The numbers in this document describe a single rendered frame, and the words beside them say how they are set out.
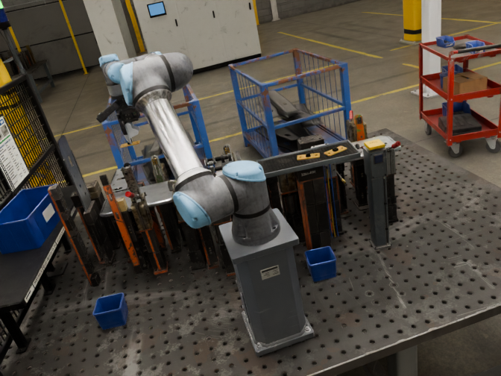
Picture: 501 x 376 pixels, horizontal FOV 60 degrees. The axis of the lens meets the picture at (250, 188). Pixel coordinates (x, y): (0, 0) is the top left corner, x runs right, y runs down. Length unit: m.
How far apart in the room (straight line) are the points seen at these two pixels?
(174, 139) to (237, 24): 8.65
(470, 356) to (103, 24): 8.57
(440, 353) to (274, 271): 1.29
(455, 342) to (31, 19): 12.85
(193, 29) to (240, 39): 1.03
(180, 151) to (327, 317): 0.78
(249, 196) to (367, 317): 0.64
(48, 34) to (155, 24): 4.83
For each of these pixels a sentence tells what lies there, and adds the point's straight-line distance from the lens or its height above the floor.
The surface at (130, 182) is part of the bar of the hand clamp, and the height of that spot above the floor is 1.15.
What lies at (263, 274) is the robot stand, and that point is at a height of 1.00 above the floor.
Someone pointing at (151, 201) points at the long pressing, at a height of 1.00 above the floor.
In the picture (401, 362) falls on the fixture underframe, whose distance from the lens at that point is 1.66.
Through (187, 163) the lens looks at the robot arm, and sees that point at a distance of 1.21.
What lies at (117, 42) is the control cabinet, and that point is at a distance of 9.55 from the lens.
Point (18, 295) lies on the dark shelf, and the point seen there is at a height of 1.03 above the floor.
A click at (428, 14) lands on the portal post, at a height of 0.96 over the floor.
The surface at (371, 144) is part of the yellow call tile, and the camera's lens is 1.67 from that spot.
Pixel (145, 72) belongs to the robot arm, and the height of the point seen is 1.61.
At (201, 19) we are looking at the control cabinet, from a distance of 9.67.
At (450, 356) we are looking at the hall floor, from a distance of 2.43.
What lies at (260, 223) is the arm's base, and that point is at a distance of 1.26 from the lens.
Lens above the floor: 1.82
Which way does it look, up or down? 27 degrees down
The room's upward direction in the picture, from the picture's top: 12 degrees counter-clockwise
